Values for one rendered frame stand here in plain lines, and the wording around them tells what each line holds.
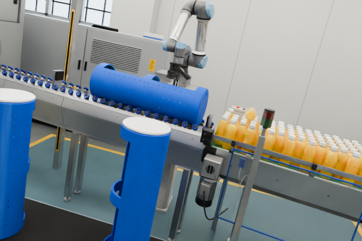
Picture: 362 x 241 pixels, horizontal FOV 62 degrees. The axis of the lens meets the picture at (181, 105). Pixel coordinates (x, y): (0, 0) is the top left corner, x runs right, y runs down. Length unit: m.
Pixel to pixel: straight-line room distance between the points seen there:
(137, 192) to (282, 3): 3.87
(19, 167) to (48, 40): 2.56
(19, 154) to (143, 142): 0.77
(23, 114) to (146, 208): 0.88
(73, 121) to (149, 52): 1.55
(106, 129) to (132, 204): 0.82
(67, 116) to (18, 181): 0.73
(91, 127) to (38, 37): 2.19
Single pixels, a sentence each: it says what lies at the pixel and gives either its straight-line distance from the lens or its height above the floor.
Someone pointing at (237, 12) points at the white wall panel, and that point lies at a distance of 4.91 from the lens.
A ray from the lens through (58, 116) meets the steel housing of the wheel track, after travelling 2.67.
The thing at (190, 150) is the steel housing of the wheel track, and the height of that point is 0.79.
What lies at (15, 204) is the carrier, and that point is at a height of 0.37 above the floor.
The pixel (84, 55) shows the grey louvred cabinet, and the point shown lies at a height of 1.08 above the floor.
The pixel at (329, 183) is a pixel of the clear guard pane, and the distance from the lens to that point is 2.01.
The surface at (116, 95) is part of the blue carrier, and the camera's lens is 2.30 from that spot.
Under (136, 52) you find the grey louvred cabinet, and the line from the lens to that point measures 3.82.
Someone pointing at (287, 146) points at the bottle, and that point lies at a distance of 2.00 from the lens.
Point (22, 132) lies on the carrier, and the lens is 1.97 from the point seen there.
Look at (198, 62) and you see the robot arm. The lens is 2.51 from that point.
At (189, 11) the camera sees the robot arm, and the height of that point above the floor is 1.76.
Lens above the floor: 1.56
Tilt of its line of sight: 13 degrees down
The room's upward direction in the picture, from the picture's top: 12 degrees clockwise
